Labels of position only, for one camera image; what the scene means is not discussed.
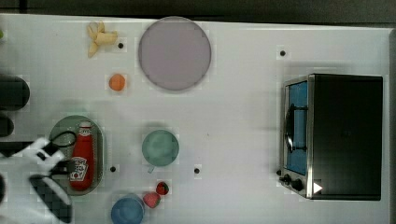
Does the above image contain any purple round plate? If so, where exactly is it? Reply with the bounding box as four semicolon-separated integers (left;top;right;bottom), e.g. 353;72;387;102
138;17;211;91

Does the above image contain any red toy strawberry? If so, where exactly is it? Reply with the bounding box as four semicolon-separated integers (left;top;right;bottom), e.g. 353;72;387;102
156;182;169;195

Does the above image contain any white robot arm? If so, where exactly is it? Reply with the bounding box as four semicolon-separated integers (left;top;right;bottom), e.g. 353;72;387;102
1;138;74;224

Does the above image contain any silver toaster oven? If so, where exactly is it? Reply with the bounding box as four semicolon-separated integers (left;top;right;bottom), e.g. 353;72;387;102
276;74;383;201

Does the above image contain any blue cup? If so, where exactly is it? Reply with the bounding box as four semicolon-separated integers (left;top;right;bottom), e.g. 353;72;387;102
110;194;145;224

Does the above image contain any yellow peeled toy banana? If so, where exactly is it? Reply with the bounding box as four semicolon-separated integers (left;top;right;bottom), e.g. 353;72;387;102
87;21;118;58

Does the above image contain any green oval strainer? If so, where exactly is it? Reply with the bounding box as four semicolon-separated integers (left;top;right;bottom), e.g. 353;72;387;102
50;115;106;196

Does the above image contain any red plush ketchup bottle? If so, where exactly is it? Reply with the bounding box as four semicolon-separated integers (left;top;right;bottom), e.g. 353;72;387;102
69;121;94;191

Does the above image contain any orange toy fruit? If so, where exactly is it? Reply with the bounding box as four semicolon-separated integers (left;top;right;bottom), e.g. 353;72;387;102
108;74;126;91

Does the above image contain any pink toy fruit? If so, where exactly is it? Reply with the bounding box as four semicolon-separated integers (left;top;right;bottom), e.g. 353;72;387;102
143;192;161;208

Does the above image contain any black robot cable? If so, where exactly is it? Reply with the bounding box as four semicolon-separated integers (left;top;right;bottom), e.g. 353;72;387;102
49;130;78;148

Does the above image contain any green mug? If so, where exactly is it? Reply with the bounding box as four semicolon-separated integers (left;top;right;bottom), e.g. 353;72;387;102
142;130;179;174

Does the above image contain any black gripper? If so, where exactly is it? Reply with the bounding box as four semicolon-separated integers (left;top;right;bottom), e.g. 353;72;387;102
49;161;74;175

